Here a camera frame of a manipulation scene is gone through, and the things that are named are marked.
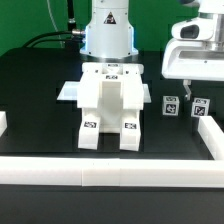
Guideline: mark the white chair seat part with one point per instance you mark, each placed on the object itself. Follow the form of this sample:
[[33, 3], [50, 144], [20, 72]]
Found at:
[[110, 107]]

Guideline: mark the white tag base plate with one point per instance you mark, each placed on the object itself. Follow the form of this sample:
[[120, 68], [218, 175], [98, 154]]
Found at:
[[69, 92]]

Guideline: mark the white chair backrest frame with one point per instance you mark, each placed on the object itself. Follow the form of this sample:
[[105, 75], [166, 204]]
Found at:
[[128, 74]]

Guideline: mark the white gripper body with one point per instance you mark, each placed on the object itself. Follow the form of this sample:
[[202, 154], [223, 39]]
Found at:
[[196, 51]]

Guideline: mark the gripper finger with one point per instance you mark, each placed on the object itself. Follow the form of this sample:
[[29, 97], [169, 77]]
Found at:
[[186, 85]]

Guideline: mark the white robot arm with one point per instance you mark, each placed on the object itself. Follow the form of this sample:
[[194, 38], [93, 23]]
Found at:
[[109, 35]]

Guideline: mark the white front rail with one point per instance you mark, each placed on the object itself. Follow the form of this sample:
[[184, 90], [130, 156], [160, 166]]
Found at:
[[111, 172]]

